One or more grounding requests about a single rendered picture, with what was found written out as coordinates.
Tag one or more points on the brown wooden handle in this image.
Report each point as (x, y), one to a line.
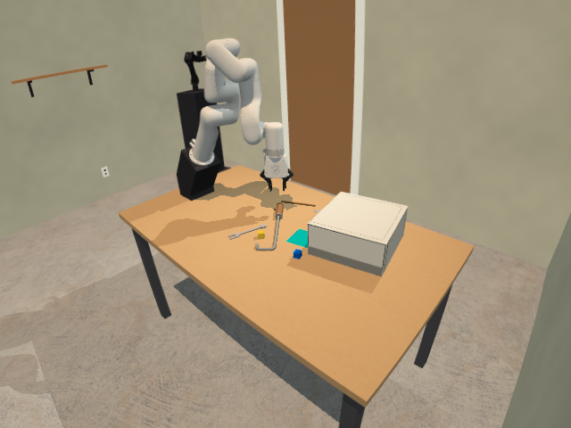
(278, 216)

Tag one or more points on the teal flat square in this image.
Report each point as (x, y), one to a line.
(300, 237)

